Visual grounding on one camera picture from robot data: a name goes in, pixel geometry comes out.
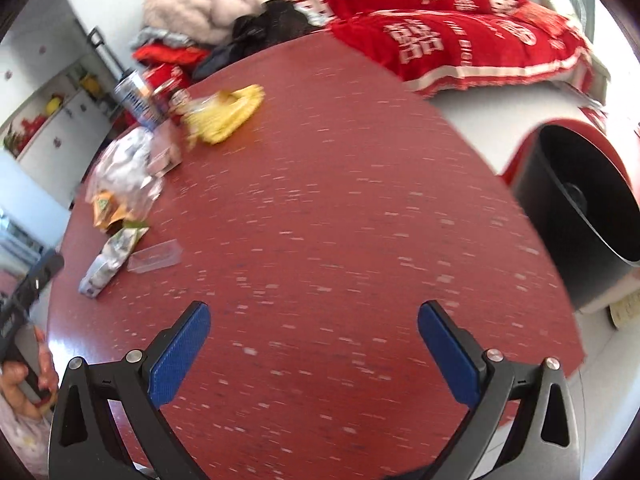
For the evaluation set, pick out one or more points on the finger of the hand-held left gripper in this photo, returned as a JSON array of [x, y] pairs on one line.
[[42, 270]]

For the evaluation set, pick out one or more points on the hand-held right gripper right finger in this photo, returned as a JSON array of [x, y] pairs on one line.
[[447, 350]]

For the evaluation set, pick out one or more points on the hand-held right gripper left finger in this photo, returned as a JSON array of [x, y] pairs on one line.
[[177, 355]]

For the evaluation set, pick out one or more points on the blue green milk sachet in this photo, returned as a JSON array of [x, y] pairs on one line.
[[107, 262]]

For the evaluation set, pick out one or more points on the orange snack packet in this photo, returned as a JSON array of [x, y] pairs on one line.
[[107, 210]]

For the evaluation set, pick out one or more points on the clear plastic box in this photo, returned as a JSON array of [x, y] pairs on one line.
[[155, 257]]

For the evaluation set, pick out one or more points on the clear plastic bag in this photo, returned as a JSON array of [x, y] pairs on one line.
[[125, 165]]

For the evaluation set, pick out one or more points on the black trash bin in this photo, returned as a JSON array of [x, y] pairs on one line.
[[560, 240]]

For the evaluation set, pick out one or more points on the yellow wrapper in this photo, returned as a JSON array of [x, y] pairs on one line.
[[225, 115]]

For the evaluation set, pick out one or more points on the person's left hand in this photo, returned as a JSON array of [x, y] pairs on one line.
[[15, 375]]

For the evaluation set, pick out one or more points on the white low cabinet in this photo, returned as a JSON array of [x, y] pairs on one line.
[[55, 160]]

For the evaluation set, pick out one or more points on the red ornament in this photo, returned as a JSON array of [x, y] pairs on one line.
[[22, 132]]

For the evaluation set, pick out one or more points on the yellow toy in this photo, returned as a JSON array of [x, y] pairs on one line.
[[53, 105]]

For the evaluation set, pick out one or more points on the beige paper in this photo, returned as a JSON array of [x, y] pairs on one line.
[[625, 312]]

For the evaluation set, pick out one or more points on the tall blue drink can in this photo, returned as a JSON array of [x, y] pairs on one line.
[[137, 102]]

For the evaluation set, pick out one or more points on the red round stool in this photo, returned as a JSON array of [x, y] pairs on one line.
[[520, 155]]

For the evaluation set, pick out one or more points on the short red drink can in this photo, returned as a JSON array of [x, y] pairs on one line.
[[167, 97]]

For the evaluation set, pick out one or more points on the red folded blanket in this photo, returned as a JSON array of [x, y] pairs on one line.
[[170, 55]]

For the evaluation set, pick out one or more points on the grey cloth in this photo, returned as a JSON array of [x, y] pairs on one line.
[[160, 37]]

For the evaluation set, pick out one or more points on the red printed sofa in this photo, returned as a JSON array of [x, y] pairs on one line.
[[450, 45]]

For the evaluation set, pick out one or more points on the beige fluffy coat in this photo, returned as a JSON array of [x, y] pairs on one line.
[[200, 5]]

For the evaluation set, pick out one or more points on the black garment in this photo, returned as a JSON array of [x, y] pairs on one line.
[[270, 25]]

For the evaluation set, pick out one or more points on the red square cushion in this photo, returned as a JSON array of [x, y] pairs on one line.
[[550, 27]]

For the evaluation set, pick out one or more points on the white wall cabinet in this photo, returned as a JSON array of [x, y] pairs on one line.
[[35, 75]]

